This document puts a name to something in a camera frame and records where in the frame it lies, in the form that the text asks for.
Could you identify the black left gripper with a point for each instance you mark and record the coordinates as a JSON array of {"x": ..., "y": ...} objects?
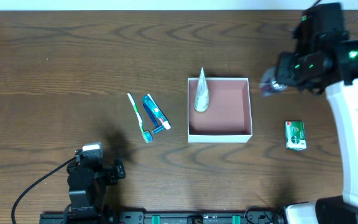
[{"x": 115, "y": 170}]

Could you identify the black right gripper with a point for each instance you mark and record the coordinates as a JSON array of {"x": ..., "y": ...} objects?
[{"x": 281, "y": 73}]

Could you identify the clear bottle with blue liquid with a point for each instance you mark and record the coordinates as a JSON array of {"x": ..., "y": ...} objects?
[{"x": 268, "y": 85}]

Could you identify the white tube with gold cap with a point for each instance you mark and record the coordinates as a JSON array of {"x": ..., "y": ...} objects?
[{"x": 201, "y": 103}]

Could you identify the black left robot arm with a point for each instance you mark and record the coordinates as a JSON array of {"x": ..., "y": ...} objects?
[{"x": 88, "y": 180}]

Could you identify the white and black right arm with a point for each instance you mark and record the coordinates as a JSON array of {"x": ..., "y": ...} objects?
[{"x": 342, "y": 93}]

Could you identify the green and white toothbrush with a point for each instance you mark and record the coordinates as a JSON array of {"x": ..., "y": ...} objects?
[{"x": 145, "y": 134}]

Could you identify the green Dettol soap box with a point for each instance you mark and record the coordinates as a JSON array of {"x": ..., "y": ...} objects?
[{"x": 295, "y": 135}]

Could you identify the teal toothpaste tube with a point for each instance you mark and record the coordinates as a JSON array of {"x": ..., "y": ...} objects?
[{"x": 158, "y": 114}]

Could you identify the white box with pink interior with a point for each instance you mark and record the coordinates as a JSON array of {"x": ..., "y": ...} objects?
[{"x": 228, "y": 118}]

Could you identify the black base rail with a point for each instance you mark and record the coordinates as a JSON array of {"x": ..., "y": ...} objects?
[{"x": 253, "y": 216}]

